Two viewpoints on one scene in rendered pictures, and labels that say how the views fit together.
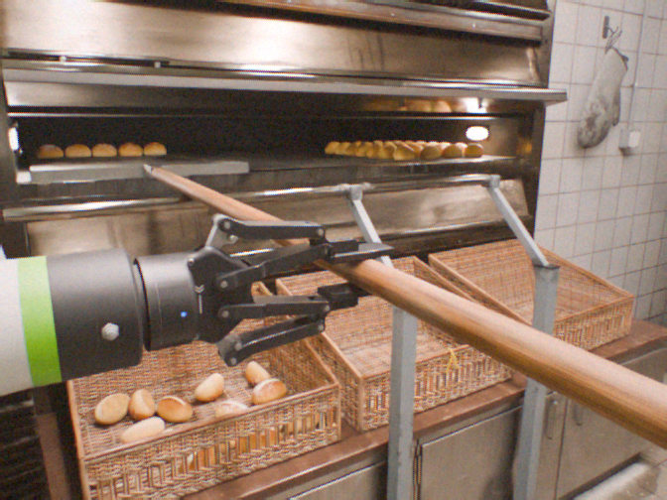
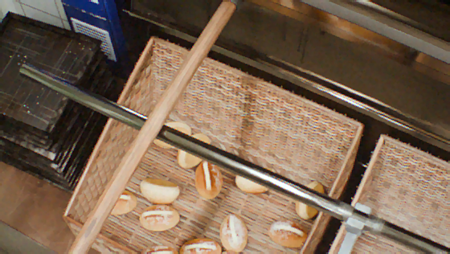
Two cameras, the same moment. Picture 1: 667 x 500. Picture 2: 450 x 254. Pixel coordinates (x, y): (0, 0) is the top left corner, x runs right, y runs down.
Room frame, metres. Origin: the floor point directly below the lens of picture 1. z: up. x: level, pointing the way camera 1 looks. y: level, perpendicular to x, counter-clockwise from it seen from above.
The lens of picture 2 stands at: (0.84, -0.42, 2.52)
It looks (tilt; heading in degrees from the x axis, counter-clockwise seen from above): 62 degrees down; 66
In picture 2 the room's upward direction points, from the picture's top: 8 degrees counter-clockwise
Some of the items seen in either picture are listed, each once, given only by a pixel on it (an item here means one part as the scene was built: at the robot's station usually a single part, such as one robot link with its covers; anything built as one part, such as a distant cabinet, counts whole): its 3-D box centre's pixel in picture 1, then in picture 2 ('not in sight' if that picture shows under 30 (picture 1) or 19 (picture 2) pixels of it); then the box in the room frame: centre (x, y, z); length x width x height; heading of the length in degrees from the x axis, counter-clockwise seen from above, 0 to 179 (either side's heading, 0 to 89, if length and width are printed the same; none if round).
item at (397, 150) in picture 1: (400, 149); not in sight; (2.34, -0.30, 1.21); 0.61 x 0.48 x 0.06; 31
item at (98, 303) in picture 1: (98, 310); not in sight; (0.37, 0.18, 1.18); 0.12 x 0.06 x 0.09; 30
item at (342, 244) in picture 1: (332, 237); not in sight; (0.47, 0.00, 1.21); 0.05 x 0.01 x 0.03; 120
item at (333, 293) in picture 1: (355, 289); not in sight; (0.48, -0.02, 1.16); 0.07 x 0.03 x 0.01; 120
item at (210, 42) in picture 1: (342, 49); not in sight; (1.66, -0.03, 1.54); 1.79 x 0.11 x 0.19; 121
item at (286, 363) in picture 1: (195, 375); (210, 187); (1.14, 0.34, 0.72); 0.56 x 0.49 x 0.28; 120
